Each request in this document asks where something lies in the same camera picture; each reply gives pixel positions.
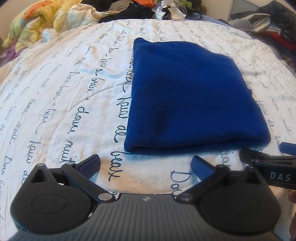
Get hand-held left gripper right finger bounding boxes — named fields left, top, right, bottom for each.
left=177, top=156, right=262, bottom=204

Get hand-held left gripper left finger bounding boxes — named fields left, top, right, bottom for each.
left=29, top=154, right=115, bottom=204

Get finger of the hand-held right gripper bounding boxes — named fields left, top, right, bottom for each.
left=279, top=142, right=296, bottom=155
left=239, top=148, right=273, bottom=165

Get blue beaded sweater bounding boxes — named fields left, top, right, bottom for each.
left=124, top=37, right=271, bottom=156

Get dark navy clothes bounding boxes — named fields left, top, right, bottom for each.
left=99, top=2, right=155, bottom=22

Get person's right hand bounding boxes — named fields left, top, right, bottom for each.
left=289, top=189, right=296, bottom=241

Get white script-printed bedspread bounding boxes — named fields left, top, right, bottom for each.
left=0, top=19, right=296, bottom=239

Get dark patterned cloth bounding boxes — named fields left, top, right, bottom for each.
left=281, top=50, right=296, bottom=70

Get red garment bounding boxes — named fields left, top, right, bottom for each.
left=259, top=30, right=296, bottom=50

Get dark fur coat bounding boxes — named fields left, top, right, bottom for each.
left=257, top=0, right=296, bottom=33

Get purple cloth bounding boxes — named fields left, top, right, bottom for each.
left=0, top=38, right=21, bottom=61

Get grey framed board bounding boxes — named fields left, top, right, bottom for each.
left=229, top=0, right=257, bottom=21

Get yellow floral quilt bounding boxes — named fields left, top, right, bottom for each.
left=2, top=0, right=93, bottom=48

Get cream white cloth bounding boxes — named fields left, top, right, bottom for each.
left=62, top=3, right=107, bottom=24

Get white crumpled wrapper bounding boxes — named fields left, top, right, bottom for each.
left=151, top=0, right=186, bottom=21

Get brown plush toy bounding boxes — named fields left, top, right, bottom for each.
left=191, top=0, right=206, bottom=14

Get grey garment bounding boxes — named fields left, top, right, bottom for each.
left=109, top=1, right=134, bottom=11

